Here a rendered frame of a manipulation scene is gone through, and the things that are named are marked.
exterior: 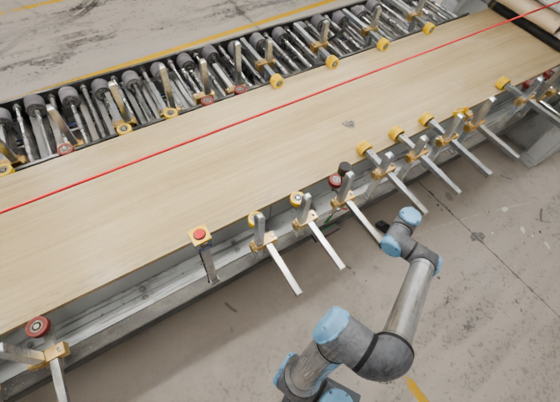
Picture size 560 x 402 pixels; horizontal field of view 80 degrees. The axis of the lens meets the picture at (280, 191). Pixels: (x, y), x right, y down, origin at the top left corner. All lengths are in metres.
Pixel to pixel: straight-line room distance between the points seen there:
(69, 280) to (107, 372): 0.95
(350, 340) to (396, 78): 1.97
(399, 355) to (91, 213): 1.48
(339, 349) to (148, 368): 1.68
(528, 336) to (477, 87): 1.77
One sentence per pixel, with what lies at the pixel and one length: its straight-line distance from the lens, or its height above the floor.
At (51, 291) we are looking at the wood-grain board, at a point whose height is 0.90.
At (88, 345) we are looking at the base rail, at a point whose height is 0.70.
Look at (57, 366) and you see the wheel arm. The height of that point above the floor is 0.83.
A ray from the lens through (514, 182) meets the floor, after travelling 3.73.
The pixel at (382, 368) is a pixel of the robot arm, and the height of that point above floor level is 1.43.
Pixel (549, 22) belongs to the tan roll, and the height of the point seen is 1.06.
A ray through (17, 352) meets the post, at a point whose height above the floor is 1.02.
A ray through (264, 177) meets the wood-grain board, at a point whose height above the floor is 0.90.
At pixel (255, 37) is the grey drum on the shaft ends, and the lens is 2.83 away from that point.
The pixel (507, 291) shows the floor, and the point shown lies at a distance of 3.09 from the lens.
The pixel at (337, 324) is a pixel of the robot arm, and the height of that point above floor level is 1.44.
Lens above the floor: 2.37
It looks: 57 degrees down
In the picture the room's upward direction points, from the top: 7 degrees clockwise
